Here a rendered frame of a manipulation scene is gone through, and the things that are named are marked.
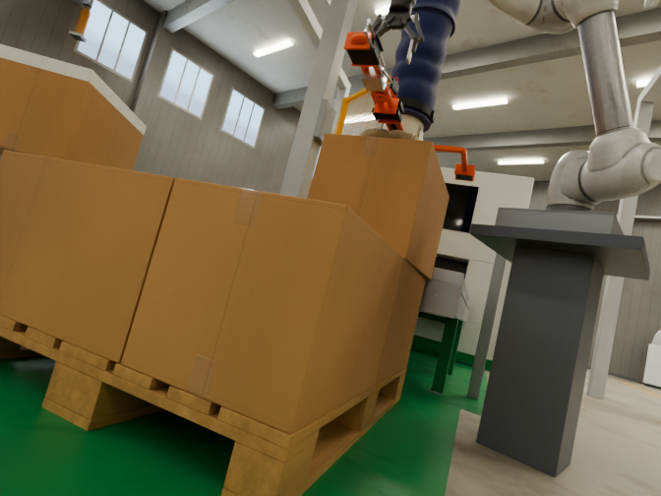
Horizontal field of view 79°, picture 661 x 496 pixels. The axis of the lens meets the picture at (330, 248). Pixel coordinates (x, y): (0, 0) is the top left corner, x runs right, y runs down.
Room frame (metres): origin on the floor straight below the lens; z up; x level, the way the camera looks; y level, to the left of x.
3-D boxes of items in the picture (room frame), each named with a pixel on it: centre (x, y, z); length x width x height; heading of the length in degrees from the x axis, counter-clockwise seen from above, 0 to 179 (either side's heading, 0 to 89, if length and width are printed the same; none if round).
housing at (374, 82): (1.19, -0.01, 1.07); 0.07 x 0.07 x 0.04; 69
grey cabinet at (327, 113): (2.97, 0.27, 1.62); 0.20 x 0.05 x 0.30; 158
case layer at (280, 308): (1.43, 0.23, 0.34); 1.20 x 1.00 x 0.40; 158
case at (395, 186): (1.62, -0.18, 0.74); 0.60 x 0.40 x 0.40; 156
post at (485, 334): (2.29, -0.98, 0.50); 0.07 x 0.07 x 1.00; 68
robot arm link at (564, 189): (1.43, -0.83, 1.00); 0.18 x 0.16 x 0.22; 11
